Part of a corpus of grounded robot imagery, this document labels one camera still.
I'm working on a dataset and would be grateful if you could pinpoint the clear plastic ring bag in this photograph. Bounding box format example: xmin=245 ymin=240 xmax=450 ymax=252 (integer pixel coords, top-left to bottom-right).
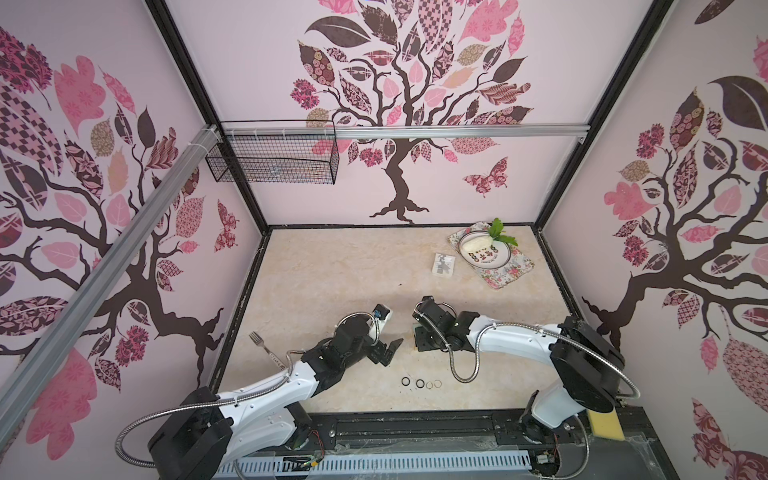
xmin=432 ymin=253 xmax=456 ymax=277

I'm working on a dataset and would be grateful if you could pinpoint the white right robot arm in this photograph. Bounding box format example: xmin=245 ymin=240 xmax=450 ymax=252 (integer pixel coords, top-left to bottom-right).
xmin=412 ymin=296 xmax=631 ymax=444

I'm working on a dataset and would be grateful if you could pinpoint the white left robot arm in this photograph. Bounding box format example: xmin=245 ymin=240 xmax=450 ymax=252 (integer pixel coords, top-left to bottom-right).
xmin=148 ymin=304 xmax=402 ymax=479

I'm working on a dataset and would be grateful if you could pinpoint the white round printed plate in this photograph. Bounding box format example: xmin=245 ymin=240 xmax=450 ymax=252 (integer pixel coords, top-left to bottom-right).
xmin=458 ymin=231 xmax=512 ymax=269

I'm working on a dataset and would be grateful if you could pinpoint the white toy radish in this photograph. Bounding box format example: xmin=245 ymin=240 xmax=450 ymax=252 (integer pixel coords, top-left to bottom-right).
xmin=463 ymin=218 xmax=518 ymax=254

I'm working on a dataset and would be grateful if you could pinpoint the silver metal fork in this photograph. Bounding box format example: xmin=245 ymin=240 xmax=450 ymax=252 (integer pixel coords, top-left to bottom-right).
xmin=249 ymin=331 xmax=287 ymax=370

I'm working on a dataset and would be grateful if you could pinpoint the yellow sponge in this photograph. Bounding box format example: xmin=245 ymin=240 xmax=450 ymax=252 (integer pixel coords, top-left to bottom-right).
xmin=587 ymin=410 xmax=626 ymax=441

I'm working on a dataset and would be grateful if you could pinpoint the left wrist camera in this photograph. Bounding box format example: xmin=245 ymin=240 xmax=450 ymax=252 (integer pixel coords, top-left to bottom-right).
xmin=372 ymin=304 xmax=392 ymax=334

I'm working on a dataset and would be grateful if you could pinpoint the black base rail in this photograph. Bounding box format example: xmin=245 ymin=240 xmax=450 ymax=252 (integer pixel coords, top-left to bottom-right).
xmin=263 ymin=407 xmax=601 ymax=457

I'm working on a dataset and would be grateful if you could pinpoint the white slotted cable duct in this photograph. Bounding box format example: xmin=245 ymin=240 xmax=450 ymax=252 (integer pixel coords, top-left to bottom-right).
xmin=214 ymin=450 xmax=532 ymax=479

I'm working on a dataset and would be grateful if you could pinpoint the black wire basket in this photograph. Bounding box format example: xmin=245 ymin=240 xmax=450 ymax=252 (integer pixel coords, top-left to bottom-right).
xmin=206 ymin=119 xmax=340 ymax=185

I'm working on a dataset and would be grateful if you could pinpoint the rear aluminium rail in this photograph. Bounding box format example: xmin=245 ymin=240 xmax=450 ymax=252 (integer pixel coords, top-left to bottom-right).
xmin=223 ymin=124 xmax=590 ymax=140

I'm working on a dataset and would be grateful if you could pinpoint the aluminium rail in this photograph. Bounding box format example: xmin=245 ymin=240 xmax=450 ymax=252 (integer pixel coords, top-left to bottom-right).
xmin=1 ymin=124 xmax=220 ymax=446
xmin=223 ymin=124 xmax=590 ymax=140

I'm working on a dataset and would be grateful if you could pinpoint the left aluminium rail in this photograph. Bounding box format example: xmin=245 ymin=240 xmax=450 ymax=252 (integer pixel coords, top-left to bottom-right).
xmin=1 ymin=124 xmax=220 ymax=446

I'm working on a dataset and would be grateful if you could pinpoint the black corner frame post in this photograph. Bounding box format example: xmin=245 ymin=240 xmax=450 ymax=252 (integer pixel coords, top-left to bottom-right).
xmin=534 ymin=0 xmax=676 ymax=233

